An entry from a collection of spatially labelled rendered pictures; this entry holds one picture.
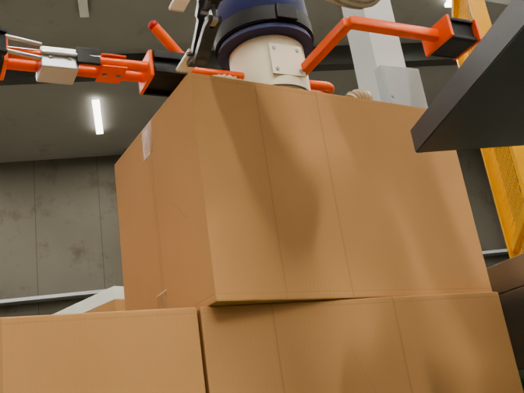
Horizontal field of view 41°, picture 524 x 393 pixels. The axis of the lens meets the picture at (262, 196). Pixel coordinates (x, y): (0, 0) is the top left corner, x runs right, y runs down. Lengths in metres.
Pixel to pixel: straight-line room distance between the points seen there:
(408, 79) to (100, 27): 7.87
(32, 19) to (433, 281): 9.41
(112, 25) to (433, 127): 9.64
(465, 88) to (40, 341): 0.66
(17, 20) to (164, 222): 9.29
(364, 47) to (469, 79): 2.29
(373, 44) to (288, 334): 2.18
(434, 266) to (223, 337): 0.46
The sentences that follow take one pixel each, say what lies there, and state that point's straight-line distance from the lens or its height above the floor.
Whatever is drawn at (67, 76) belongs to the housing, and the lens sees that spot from 1.43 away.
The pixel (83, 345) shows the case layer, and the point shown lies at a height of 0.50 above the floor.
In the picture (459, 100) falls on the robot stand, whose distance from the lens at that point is 0.96.
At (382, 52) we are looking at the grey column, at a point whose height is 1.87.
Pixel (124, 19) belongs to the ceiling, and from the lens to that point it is 10.45.
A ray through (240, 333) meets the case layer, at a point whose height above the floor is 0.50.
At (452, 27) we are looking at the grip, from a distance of 1.55.
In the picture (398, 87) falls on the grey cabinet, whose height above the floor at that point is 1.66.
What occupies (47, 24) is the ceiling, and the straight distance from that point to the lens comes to 10.53.
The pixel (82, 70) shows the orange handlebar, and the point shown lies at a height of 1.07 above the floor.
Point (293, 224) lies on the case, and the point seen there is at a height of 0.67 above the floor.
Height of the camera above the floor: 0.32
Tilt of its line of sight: 20 degrees up
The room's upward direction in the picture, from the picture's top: 9 degrees counter-clockwise
